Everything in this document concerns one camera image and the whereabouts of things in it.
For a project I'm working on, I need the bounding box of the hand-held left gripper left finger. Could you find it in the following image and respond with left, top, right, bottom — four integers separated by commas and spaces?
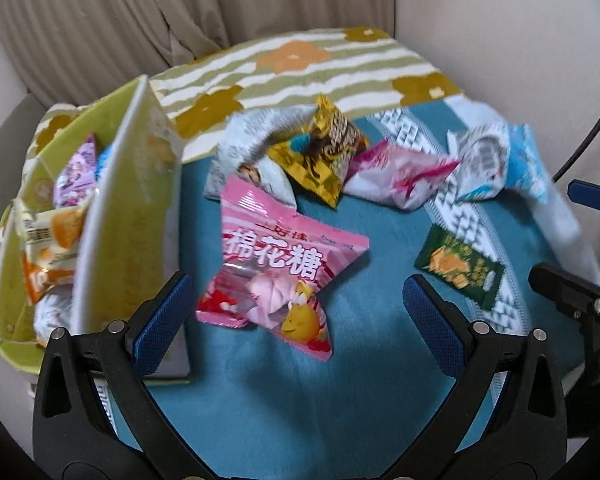
32, 272, 201, 466

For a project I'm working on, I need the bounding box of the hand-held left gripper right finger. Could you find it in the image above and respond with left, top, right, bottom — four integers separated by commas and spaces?
400, 274, 567, 466

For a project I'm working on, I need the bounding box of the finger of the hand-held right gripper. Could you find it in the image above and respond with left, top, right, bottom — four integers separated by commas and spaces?
567, 179, 600, 211
528, 262, 600, 319

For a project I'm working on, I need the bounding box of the green cardboard box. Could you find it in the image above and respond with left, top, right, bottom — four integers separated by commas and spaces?
0, 74, 194, 386

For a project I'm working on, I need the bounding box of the white snack packet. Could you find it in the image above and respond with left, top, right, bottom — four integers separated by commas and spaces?
32, 285, 77, 347

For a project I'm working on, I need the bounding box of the pink marshmallow bag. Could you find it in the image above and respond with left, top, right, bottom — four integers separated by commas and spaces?
196, 175, 371, 362

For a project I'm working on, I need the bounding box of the orange snack packet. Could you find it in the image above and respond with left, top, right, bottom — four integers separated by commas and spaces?
22, 254, 79, 306

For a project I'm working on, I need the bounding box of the cream bread packet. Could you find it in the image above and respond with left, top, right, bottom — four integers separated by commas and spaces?
12, 198, 94, 267

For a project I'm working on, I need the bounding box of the purple snack packet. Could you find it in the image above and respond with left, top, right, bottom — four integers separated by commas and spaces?
53, 142, 99, 209

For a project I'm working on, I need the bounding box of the black curved rod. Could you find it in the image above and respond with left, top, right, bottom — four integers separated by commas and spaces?
551, 85, 600, 184

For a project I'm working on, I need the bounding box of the dark green snack packet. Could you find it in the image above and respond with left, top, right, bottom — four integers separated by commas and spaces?
413, 223, 505, 311

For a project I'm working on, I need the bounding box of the blue patterned tablecloth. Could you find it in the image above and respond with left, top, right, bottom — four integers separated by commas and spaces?
95, 95, 600, 467

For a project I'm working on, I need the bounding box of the large blue white snack bag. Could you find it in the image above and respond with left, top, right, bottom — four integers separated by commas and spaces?
447, 122, 552, 206

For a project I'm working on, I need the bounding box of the pink white snack bag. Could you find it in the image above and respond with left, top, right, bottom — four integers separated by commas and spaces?
342, 139, 462, 212

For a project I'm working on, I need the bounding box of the yellow snack bag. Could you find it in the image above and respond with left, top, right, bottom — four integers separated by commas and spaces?
267, 95, 371, 209

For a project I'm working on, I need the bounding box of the grey white snack bag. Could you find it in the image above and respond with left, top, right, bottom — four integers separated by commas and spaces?
202, 105, 299, 211

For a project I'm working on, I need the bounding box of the grey headboard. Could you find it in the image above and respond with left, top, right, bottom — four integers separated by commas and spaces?
0, 91, 48, 181

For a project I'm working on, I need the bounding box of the green striped floral blanket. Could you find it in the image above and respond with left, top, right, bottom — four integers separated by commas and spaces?
0, 26, 465, 311

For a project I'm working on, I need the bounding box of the beige curtain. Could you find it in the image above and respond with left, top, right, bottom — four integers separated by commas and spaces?
0, 0, 400, 108

